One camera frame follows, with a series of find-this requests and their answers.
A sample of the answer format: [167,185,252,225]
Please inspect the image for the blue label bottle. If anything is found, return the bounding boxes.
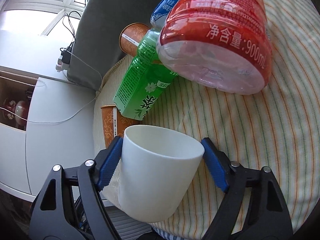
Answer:
[150,0,178,30]

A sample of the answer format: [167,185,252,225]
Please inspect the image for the orange paper cup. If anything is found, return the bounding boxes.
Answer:
[101,105,139,148]
[119,23,150,57]

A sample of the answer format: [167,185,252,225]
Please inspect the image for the black cable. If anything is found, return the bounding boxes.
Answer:
[60,10,82,53]

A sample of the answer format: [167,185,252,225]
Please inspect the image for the white cabinet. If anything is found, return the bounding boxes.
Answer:
[1,31,95,202]

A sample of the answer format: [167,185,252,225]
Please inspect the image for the white charging cable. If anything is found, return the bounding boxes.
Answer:
[0,52,103,125]

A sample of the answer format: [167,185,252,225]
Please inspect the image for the striped cushion cover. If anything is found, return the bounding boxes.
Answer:
[143,0,319,231]

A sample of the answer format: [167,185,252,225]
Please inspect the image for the green tea bottle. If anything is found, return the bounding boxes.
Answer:
[113,28,178,121]

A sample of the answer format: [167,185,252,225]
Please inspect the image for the white plastic cup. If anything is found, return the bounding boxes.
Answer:
[118,125,204,223]

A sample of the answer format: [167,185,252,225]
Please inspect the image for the orange paper cup near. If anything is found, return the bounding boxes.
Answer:
[101,105,139,148]

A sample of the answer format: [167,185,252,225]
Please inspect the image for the grey sofa backrest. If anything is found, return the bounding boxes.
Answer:
[67,0,161,90]

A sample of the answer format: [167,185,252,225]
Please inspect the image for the power strip with adapters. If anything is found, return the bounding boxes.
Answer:
[55,47,72,72]

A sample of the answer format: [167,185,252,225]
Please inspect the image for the orange paper cup far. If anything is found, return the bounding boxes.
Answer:
[119,23,150,57]

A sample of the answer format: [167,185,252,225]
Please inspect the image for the red white vase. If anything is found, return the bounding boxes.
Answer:
[2,98,29,129]

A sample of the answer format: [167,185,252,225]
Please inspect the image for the red label large bottle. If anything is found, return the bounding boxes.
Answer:
[156,0,272,95]

